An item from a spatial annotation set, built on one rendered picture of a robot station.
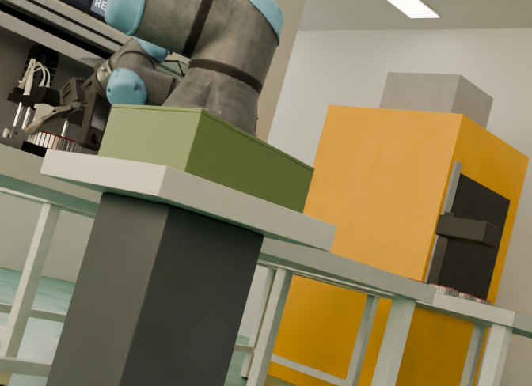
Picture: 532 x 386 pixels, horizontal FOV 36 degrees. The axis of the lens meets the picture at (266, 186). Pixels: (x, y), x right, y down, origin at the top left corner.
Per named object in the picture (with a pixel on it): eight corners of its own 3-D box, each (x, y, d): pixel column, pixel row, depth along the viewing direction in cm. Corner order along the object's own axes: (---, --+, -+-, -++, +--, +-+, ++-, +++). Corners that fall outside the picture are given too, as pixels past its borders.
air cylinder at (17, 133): (36, 157, 189) (43, 134, 189) (7, 149, 184) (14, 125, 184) (24, 156, 192) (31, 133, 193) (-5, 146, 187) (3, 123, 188)
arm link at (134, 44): (138, 36, 158) (146, 16, 165) (102, 70, 163) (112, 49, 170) (169, 63, 161) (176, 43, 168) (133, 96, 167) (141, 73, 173)
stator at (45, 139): (87, 163, 178) (93, 146, 179) (43, 148, 170) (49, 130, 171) (58, 157, 186) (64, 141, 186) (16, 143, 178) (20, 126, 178)
